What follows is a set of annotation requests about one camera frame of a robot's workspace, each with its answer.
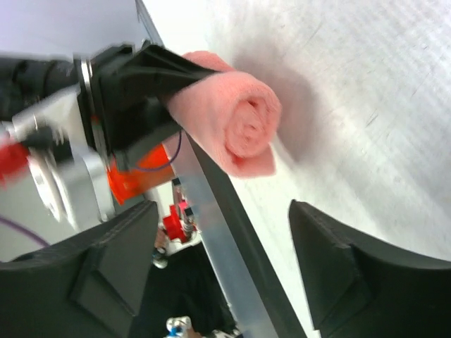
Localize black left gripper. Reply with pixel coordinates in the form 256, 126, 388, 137
75, 44, 215, 169

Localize aluminium frame rail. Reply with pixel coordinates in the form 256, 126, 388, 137
135, 0, 279, 338

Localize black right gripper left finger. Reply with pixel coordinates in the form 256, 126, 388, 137
1, 201, 159, 337

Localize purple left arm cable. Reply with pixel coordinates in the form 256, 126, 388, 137
0, 215, 49, 247

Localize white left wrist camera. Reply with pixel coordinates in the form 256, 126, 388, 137
9, 86, 116, 232

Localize pink panda towel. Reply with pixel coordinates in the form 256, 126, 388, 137
167, 51, 282, 178

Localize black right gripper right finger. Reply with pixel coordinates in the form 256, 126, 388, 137
289, 201, 450, 337

